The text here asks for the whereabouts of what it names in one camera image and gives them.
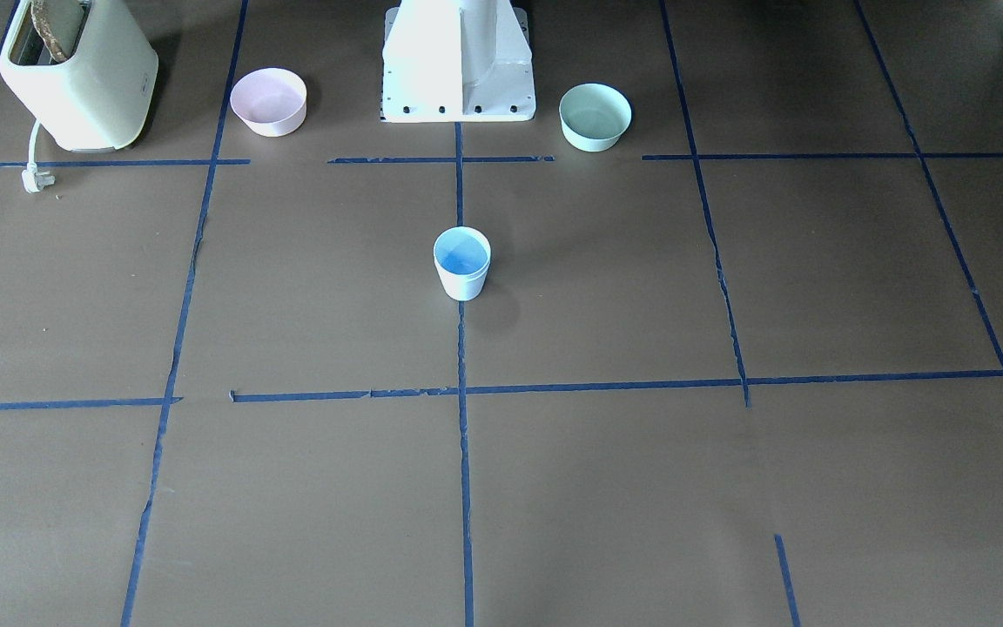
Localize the cream white toaster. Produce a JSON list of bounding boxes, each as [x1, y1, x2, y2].
[[0, 1, 158, 153]]

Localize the toast slice in toaster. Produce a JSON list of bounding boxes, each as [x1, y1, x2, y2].
[[30, 1, 79, 63]]

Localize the green bowl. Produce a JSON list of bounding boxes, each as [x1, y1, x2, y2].
[[558, 83, 633, 153]]

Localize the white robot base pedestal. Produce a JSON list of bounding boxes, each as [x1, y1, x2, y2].
[[380, 1, 537, 124]]

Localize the white toaster power cord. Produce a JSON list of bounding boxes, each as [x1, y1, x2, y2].
[[22, 119, 57, 194]]

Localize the light blue cup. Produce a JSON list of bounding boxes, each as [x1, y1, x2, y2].
[[431, 226, 491, 302]]

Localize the pink bowl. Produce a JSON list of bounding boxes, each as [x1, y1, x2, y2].
[[228, 67, 309, 138]]

